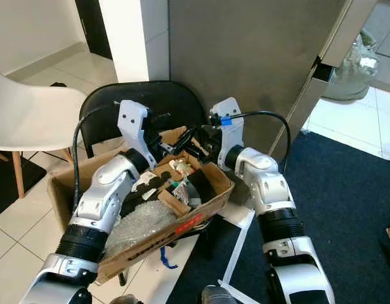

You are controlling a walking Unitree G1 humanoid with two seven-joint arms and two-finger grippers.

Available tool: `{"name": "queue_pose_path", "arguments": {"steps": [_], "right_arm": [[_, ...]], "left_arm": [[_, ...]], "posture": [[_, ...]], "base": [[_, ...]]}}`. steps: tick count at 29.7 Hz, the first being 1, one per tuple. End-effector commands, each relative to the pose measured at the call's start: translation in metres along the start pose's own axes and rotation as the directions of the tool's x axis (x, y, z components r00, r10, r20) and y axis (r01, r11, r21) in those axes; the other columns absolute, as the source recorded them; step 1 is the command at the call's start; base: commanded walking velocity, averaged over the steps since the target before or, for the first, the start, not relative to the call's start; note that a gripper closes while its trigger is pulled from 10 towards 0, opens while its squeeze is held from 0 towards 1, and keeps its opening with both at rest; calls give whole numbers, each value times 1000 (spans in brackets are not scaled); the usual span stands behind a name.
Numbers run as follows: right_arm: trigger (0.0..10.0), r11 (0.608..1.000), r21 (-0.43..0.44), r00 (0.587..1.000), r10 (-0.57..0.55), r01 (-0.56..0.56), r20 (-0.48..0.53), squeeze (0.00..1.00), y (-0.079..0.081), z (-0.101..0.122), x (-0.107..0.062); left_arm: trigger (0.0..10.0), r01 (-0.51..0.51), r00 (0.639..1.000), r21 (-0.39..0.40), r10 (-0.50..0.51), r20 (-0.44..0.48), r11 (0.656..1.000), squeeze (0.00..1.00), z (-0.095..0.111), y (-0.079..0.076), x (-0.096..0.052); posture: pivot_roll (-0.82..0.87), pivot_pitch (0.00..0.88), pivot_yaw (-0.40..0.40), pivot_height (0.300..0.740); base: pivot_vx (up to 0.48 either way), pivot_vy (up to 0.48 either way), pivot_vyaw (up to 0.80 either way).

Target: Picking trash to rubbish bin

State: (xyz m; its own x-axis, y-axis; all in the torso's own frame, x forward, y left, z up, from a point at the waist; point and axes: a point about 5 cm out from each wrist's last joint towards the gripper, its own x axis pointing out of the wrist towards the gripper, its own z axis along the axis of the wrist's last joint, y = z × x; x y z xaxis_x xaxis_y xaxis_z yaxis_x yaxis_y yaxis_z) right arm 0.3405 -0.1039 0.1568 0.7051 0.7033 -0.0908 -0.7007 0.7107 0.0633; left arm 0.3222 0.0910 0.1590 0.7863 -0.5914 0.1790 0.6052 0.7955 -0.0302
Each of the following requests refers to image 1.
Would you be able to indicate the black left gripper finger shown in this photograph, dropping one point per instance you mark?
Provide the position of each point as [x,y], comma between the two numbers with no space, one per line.
[174,149]
[161,118]

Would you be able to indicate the large grey board panel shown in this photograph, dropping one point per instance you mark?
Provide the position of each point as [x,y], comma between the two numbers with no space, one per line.
[252,50]

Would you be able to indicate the clear plastic bag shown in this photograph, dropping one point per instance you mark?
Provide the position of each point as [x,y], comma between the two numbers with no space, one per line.
[350,76]

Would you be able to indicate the grey robot right foot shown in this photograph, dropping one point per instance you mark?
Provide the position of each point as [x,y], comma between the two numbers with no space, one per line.
[217,296]

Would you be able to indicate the light grey left wrist camera mount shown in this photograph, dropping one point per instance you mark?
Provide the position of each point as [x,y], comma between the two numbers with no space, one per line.
[132,123]

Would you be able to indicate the white floor strip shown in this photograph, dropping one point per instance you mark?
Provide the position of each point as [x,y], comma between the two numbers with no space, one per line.
[242,218]

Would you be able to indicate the grey robot left foot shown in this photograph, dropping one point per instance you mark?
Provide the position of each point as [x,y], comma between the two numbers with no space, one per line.
[126,300]

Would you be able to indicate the clear bubble wrap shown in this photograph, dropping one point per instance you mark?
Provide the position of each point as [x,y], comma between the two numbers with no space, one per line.
[144,221]

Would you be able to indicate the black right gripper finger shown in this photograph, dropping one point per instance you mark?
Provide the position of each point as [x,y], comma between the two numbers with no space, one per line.
[193,140]
[200,153]

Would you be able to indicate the brown cardboard rubbish piece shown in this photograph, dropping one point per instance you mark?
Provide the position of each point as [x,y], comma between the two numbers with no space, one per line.
[174,204]

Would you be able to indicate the blue tape on camera mount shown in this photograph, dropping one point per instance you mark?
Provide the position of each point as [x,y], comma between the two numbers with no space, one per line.
[226,119]

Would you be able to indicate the brown cardboard rubbish box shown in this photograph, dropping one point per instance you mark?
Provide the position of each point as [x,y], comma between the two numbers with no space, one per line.
[150,250]

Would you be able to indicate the black rug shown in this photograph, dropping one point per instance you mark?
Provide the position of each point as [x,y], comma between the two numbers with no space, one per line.
[4,190]

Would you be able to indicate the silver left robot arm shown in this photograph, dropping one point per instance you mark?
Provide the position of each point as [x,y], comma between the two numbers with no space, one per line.
[103,196]

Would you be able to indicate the grey robot foot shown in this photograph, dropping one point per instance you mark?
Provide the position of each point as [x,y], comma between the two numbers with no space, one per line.
[126,300]
[217,296]

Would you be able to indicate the blue tape scrap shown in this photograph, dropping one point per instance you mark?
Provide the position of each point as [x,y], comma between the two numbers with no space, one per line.
[164,256]

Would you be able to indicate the black plastic chair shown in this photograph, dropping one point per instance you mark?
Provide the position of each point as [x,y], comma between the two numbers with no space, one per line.
[175,95]

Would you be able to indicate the light grey right wrist camera mount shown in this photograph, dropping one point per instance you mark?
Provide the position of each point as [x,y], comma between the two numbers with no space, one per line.
[227,107]

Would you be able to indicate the green plastic wrapper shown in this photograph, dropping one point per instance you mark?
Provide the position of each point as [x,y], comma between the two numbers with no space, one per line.
[179,170]

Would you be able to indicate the black flat rubbish piece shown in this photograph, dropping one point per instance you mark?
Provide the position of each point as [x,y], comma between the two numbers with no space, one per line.
[204,187]

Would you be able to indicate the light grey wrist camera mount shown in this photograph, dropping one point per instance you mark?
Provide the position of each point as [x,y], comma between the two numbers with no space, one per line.
[132,123]
[227,107]

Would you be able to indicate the white shell chair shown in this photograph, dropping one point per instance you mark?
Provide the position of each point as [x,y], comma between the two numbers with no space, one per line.
[30,120]

